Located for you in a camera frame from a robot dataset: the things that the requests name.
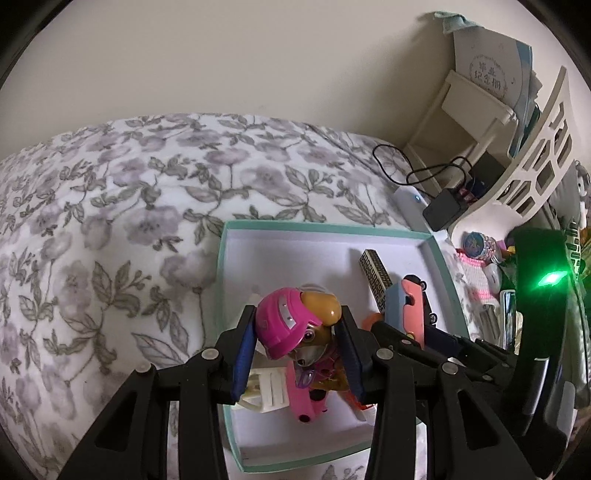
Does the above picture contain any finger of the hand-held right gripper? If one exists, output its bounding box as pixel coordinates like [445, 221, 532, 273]
[369, 320, 467, 377]
[422, 325, 509, 365]

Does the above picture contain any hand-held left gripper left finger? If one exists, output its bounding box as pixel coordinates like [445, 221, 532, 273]
[58, 305, 258, 480]

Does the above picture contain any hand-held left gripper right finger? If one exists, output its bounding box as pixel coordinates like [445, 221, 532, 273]
[339, 305, 515, 480]

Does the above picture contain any blue coral green toy knife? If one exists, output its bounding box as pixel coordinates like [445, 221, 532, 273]
[384, 279, 428, 342]

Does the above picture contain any cream plastic holder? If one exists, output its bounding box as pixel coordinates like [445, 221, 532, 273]
[240, 367, 291, 414]

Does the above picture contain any pink helmet puppy figure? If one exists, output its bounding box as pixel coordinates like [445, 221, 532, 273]
[255, 286, 352, 398]

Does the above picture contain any gold black patterned lighter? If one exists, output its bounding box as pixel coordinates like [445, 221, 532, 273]
[359, 249, 393, 319]

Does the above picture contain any red white glue stick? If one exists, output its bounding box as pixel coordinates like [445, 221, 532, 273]
[353, 397, 377, 428]

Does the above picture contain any teal shallow cardboard box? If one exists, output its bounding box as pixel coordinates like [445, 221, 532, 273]
[217, 220, 469, 474]

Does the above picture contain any black smartphone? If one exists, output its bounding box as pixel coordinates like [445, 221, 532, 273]
[500, 290, 518, 352]

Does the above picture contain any silver metal clip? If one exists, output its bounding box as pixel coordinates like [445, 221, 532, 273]
[480, 302, 502, 342]

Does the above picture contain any pink beaded bag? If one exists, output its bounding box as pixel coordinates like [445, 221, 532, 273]
[455, 251, 504, 301]

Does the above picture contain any green patterned box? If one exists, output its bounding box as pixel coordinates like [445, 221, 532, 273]
[566, 222, 587, 282]

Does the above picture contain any colourful wristwatch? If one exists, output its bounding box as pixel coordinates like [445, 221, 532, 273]
[463, 232, 509, 259]

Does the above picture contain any black charger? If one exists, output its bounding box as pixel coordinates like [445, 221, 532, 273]
[423, 188, 469, 232]

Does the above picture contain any white power strip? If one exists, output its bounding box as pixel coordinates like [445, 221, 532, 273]
[392, 186, 448, 241]

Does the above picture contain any grey plush toy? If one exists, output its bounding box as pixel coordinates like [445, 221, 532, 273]
[573, 159, 591, 217]

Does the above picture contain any floral blanket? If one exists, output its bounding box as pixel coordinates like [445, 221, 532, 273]
[0, 113, 462, 480]

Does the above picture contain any white wooden shelf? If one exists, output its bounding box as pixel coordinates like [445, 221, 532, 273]
[402, 69, 518, 195]

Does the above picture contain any white album book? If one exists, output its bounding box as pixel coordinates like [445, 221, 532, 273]
[452, 28, 534, 158]

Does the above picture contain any teal cloth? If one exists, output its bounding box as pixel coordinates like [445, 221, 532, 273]
[434, 11, 469, 34]

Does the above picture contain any black cable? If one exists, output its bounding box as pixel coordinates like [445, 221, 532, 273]
[372, 144, 476, 190]

